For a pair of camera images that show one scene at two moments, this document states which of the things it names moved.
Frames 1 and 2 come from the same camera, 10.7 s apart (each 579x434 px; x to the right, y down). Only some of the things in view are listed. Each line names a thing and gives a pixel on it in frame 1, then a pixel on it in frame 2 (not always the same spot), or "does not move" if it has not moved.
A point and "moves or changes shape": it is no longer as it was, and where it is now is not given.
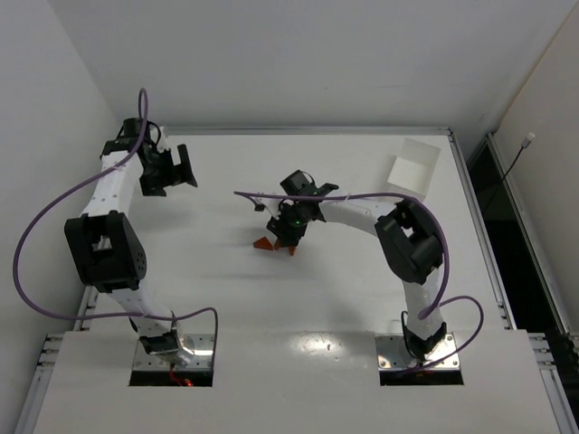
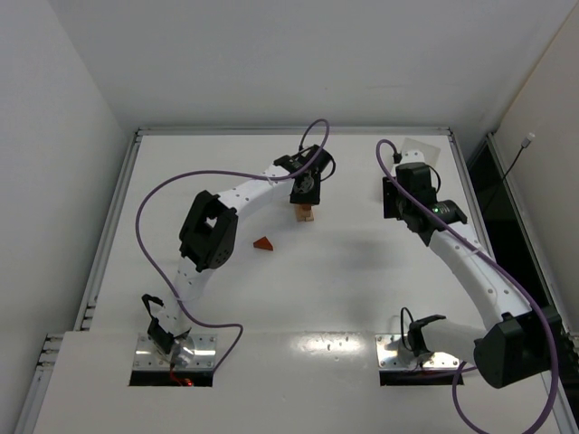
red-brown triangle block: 263,243 does not move
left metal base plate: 202,346 does not move
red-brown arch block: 292,250 moves or changes shape
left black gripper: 182,165 -> 305,197
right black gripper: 284,234 -> 389,199
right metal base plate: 393,353 does not move
